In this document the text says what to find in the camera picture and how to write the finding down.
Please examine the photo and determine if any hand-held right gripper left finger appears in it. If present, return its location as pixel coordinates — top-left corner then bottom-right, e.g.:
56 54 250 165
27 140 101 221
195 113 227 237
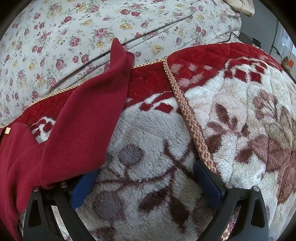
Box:
23 171 98 241

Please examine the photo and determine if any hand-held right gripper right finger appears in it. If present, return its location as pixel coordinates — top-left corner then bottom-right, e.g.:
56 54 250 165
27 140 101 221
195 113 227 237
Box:
195 159 270 241

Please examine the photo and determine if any dark red fleece garment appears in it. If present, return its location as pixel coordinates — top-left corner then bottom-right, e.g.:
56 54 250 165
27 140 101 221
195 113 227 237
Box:
0 38 135 241

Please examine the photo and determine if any red white plush floral blanket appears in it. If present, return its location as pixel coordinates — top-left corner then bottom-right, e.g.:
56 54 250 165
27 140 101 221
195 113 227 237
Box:
0 42 296 241

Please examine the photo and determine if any rose print bed sheet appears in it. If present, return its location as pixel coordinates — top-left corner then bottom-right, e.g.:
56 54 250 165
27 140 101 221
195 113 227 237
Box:
0 0 242 127

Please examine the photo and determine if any beige cloth at top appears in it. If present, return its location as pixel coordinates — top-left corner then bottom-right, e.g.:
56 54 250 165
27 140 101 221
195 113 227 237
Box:
224 0 255 17

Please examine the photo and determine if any black power adapter with cable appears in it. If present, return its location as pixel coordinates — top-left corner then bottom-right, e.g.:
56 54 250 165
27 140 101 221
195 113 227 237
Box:
221 32 262 48

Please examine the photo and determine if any black wall cable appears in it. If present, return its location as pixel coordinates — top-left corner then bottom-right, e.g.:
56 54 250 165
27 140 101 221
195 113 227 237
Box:
272 20 284 59

